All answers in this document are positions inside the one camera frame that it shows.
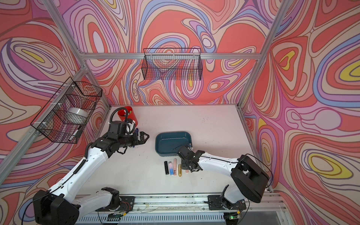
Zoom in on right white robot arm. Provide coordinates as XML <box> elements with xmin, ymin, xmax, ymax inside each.
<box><xmin>176</xmin><ymin>145</ymin><xmax>270</xmax><ymax>211</ymax></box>

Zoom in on teal plastic storage box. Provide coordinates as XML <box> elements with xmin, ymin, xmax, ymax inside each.
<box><xmin>155</xmin><ymin>131</ymin><xmax>192</xmax><ymax>157</ymax></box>

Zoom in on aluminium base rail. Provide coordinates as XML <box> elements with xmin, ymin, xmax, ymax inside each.
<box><xmin>77</xmin><ymin>193</ymin><xmax>292</xmax><ymax>225</ymax></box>

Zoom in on red plastic cup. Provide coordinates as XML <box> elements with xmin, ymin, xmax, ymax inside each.
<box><xmin>117</xmin><ymin>106</ymin><xmax>138</xmax><ymax>127</ymax></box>

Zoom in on white tape roll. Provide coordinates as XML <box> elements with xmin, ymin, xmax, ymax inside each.
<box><xmin>65</xmin><ymin>107</ymin><xmax>89</xmax><ymax>125</ymax></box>

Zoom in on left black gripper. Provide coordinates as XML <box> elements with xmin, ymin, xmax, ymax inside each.
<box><xmin>118</xmin><ymin>131</ymin><xmax>149</xmax><ymax>149</ymax></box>

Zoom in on pink blue gradient lipstick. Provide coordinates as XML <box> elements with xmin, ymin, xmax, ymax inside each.
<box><xmin>168</xmin><ymin>162</ymin><xmax>174</xmax><ymax>175</ymax></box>

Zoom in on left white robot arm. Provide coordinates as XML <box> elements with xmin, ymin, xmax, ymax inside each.
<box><xmin>32</xmin><ymin>131</ymin><xmax>150</xmax><ymax>225</ymax></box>

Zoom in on black wire basket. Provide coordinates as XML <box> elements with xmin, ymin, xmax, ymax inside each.
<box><xmin>31</xmin><ymin>77</ymin><xmax>103</xmax><ymax>144</ymax></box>
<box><xmin>141</xmin><ymin>47</ymin><xmax>203</xmax><ymax>81</ymax></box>

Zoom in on black lipstick tube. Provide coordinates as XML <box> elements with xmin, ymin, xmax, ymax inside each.
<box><xmin>164</xmin><ymin>161</ymin><xmax>169</xmax><ymax>175</ymax></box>

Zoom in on black wire basket left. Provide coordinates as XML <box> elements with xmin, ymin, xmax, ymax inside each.
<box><xmin>31</xmin><ymin>77</ymin><xmax>103</xmax><ymax>144</ymax></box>

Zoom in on pink lip gloss tube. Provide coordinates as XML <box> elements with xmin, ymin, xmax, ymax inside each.
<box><xmin>173</xmin><ymin>158</ymin><xmax>177</xmax><ymax>176</ymax></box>

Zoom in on black wire basket back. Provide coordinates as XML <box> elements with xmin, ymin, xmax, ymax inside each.
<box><xmin>141</xmin><ymin>47</ymin><xmax>203</xmax><ymax>81</ymax></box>

